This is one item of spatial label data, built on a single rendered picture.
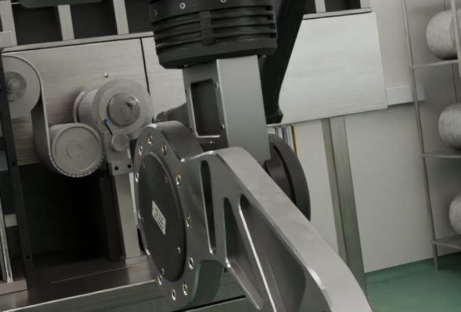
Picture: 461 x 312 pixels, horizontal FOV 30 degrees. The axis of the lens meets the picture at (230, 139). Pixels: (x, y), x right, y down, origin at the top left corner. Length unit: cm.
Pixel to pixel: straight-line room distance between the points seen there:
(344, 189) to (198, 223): 199
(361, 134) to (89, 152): 342
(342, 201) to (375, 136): 256
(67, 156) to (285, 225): 139
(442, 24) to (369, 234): 133
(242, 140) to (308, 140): 424
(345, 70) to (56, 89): 87
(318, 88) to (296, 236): 194
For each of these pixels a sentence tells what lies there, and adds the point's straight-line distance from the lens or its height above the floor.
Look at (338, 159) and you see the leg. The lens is 278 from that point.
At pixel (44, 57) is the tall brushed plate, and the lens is 235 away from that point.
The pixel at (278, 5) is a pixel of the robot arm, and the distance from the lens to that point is 130.
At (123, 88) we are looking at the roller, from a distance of 204.
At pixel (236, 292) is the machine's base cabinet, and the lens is 187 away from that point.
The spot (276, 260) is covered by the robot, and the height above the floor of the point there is 112.
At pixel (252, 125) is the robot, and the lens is 90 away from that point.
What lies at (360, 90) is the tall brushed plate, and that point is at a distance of 264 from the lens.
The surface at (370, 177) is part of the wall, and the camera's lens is 533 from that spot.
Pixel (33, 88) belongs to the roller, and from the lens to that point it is 201.
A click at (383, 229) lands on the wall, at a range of 540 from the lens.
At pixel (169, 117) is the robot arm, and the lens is 181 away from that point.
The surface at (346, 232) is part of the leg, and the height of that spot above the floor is 76.
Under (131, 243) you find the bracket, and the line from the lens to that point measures 201.
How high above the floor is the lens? 125
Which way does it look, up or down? 3 degrees down
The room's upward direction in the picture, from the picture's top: 8 degrees counter-clockwise
